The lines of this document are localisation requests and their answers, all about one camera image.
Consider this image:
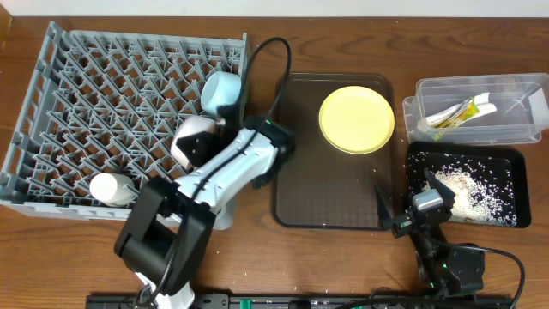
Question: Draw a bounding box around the grey plastic dishwasher rack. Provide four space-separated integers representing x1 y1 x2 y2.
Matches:
1 23 249 221

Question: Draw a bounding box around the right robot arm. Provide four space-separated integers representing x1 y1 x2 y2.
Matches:
379 169 486 297

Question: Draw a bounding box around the dark brown serving tray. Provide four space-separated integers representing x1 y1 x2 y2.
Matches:
272 73 401 230

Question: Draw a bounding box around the yellow plate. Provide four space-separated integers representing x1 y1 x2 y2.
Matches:
318 86 395 155

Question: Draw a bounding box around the light blue bowl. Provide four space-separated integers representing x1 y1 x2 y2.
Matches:
201 71 241 118

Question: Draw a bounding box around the green snack wrapper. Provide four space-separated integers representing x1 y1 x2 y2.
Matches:
433 97 480 130

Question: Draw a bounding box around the black waste tray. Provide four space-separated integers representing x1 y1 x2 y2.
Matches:
406 142 532 228

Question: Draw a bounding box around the food scraps rice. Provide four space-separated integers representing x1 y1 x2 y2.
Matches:
407 151 518 227

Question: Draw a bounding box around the white cup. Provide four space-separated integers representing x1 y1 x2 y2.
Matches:
89 173 135 207

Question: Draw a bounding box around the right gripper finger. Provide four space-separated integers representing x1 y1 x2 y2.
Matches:
374 186 392 230
424 168 455 202

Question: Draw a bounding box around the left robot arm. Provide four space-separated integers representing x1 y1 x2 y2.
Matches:
114 105 295 308

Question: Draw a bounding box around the clear plastic bin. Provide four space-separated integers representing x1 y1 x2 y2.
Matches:
402 73 548 145

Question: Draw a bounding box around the white bowl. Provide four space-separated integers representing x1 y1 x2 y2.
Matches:
170 115 220 173

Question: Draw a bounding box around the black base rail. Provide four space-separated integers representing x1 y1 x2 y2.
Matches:
85 291 516 309

